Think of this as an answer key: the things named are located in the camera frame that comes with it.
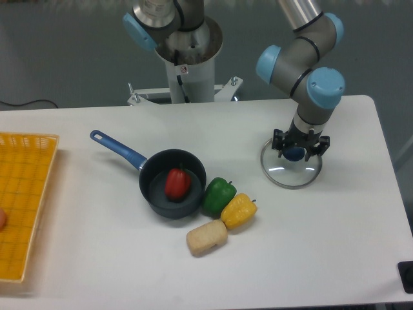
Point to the yellow woven basket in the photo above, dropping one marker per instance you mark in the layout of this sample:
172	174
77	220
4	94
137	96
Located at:
26	163

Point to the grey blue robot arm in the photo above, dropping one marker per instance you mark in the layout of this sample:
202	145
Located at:
293	70

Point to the green bell pepper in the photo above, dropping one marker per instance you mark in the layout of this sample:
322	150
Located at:
217	196

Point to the orange object in basket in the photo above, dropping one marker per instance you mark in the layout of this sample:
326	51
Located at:
3	218

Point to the yellow bell pepper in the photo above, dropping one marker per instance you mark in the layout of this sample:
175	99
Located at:
239	210

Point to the beige bread loaf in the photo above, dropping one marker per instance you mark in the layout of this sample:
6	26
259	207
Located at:
207	236

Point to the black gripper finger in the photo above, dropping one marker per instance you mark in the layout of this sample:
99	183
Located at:
319	148
278	141

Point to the black device at table edge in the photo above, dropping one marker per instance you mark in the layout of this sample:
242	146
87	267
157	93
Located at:
406	274

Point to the glass pot lid blue knob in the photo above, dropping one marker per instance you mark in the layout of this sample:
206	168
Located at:
289	174

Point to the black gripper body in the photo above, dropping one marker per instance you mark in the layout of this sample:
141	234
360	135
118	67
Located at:
296	138

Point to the red bell pepper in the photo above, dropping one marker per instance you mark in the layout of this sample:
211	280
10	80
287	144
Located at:
178	183

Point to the dark pot blue handle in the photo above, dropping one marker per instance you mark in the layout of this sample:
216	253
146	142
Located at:
153	172

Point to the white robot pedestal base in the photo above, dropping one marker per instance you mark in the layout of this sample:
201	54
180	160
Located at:
189	59

